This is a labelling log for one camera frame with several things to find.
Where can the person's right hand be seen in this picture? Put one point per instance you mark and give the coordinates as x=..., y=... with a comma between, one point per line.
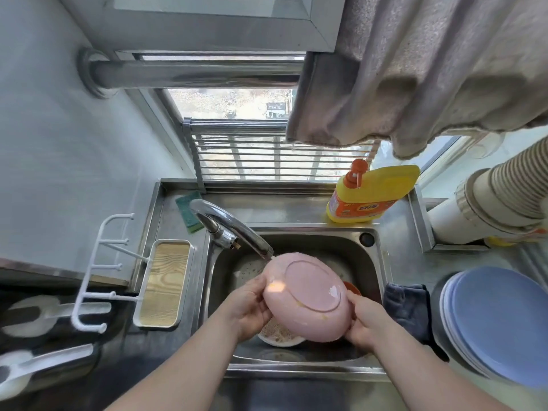
x=370, y=325

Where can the person's left hand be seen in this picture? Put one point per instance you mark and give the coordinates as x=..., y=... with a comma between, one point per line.
x=242, y=308

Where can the person's right thumb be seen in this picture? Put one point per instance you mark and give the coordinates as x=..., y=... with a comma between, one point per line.
x=356, y=304

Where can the person's left thumb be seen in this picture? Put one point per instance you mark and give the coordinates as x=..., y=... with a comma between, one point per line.
x=257, y=287

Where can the pink bowl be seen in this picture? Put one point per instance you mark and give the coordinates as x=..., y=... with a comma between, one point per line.
x=306, y=295

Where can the person's right forearm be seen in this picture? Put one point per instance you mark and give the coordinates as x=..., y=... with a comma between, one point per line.
x=424, y=376

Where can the person's left forearm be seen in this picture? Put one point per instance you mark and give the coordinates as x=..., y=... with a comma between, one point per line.
x=188, y=372

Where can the red dish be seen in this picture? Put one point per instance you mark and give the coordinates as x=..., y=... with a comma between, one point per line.
x=353, y=288

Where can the dark blue cloth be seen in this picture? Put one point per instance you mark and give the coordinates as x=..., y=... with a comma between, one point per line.
x=409, y=308

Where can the white dirty bowl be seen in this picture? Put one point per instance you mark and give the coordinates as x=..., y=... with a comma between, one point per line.
x=278, y=336

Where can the stainless steel sink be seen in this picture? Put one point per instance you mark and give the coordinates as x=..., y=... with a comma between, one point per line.
x=299, y=248

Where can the chrome sink faucet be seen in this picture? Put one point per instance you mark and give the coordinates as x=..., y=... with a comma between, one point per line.
x=231, y=226

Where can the white tray with wooden bottom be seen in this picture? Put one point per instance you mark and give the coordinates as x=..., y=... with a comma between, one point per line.
x=165, y=284

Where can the green sponge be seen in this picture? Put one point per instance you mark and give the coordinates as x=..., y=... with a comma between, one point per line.
x=190, y=211

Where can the yellow dish soap bottle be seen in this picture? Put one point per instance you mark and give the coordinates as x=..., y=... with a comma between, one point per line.
x=376, y=192

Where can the metal window grille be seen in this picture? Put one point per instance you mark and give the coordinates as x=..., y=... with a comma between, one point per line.
x=257, y=154

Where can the stack of blue plates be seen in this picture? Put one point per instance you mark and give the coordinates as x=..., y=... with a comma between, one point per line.
x=501, y=325

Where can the white hook rack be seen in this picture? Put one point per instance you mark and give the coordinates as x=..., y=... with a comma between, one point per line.
x=96, y=273

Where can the metal rod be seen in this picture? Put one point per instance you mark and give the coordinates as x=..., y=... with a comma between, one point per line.
x=192, y=73

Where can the white spatula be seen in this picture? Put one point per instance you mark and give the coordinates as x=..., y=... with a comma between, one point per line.
x=38, y=365

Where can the gray hanging cloth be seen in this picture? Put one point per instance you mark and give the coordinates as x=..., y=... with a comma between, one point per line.
x=428, y=68

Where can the gray window frame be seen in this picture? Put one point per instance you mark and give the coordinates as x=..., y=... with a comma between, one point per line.
x=214, y=21

